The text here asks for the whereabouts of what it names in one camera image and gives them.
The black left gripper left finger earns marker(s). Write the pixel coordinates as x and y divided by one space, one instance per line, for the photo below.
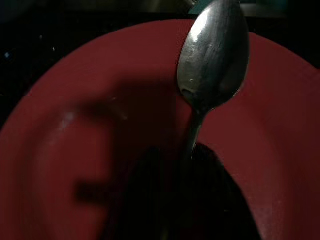
155 200

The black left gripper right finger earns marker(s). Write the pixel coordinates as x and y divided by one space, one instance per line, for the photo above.
220 200

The silver metal spoon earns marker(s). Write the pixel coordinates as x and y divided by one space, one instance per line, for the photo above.
212 62

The pink plate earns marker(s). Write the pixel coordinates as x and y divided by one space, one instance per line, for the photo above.
75 100

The light blue plate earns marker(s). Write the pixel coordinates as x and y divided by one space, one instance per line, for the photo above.
193 8

